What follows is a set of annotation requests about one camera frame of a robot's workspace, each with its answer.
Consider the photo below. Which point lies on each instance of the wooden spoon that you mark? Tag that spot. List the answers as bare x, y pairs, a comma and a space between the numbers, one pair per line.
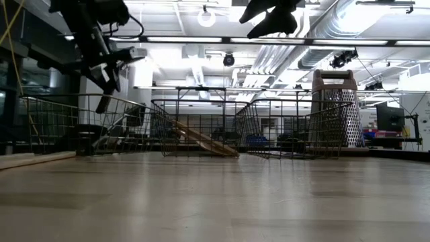
33, 161

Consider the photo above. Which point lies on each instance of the black computer monitor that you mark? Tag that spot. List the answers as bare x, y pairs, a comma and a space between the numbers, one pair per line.
389, 117

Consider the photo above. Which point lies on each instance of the black round ceiling lamp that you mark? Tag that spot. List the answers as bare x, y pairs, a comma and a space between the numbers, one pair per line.
228, 60

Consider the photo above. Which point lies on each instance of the black ceiling track lamp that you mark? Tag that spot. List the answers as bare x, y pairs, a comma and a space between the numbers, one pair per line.
373, 86
342, 58

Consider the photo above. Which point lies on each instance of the metal box grater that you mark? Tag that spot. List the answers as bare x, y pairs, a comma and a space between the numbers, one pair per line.
351, 117

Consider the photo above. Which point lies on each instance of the silver ventilation duct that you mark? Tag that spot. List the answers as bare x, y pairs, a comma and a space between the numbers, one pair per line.
319, 55

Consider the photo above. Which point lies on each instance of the white partition panel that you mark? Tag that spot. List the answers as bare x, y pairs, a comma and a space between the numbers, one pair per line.
411, 104

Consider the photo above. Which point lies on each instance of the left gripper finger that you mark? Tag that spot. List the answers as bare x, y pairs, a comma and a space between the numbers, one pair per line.
115, 79

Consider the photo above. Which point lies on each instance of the long ceiling light bar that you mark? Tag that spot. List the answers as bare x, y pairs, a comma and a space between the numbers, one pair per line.
184, 39

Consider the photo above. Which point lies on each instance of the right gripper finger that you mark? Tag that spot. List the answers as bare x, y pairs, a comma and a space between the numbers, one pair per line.
258, 9
279, 23

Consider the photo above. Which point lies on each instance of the black background desk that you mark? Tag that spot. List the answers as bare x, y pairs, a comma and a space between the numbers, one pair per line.
386, 142

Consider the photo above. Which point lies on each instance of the wooden slotted spatula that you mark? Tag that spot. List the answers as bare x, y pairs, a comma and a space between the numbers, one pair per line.
208, 142

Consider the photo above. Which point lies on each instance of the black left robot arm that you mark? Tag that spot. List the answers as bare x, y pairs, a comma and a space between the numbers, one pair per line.
80, 27

